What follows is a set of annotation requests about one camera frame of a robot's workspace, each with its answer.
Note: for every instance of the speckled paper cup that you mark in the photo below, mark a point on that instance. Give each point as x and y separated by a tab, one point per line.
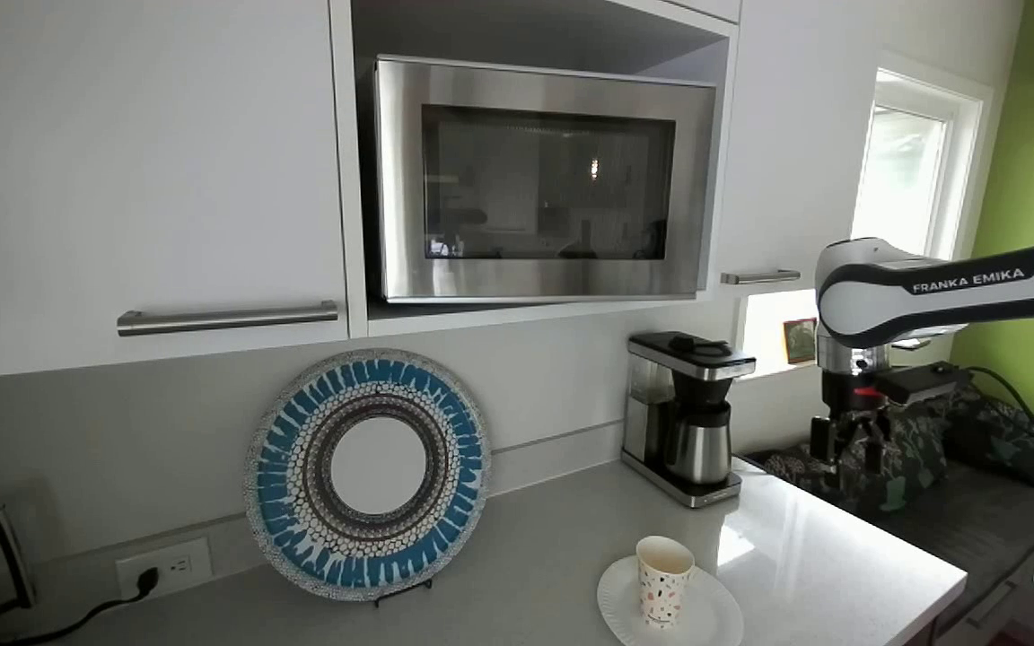
663	583

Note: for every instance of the black plate stand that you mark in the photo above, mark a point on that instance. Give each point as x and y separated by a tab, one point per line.
402	594

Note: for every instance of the microwave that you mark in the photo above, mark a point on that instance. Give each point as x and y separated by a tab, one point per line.
535	278

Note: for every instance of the dark bench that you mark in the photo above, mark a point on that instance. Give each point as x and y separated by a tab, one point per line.
966	538

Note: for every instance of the white paper plate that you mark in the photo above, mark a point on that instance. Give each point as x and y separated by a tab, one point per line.
714	619

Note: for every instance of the steel coffee maker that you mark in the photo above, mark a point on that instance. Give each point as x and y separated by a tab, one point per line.
696	440

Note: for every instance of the window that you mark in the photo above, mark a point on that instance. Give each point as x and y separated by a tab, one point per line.
903	170

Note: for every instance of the narrow white cabinet door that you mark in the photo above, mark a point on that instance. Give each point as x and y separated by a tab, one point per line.
795	135

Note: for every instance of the blue patterned decorative plate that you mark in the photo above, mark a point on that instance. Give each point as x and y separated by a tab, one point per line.
288	475

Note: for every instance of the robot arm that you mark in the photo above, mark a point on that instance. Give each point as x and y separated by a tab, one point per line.
948	296

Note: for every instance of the white wall socket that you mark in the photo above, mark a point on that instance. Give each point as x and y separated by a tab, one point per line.
180	567

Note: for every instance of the wide white cabinet door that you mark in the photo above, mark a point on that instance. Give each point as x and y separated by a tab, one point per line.
140	161

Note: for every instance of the white wall cabinet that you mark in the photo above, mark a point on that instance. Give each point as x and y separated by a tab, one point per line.
167	161

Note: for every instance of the steel microwave door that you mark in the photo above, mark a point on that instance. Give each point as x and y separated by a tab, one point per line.
400	179

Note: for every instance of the small picture frame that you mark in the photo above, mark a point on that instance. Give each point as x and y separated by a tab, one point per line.
800	341

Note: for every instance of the row of patterned cushions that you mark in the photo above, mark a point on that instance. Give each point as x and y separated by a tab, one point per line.
912	458

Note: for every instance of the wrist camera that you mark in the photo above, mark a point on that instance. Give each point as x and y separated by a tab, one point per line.
925	381

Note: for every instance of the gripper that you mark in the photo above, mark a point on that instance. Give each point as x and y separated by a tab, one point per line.
845	397

